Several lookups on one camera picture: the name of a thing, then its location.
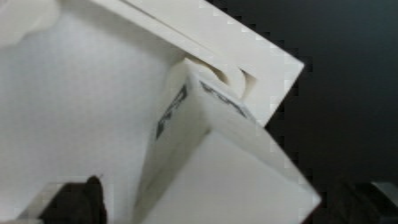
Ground white desk top tray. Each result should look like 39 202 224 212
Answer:
0 0 260 224

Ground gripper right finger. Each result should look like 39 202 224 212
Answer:
304 181 398 224

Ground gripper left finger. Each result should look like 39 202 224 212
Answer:
14 174 112 224

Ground white leg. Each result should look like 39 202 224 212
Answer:
133 59 320 224
0 0 61 48

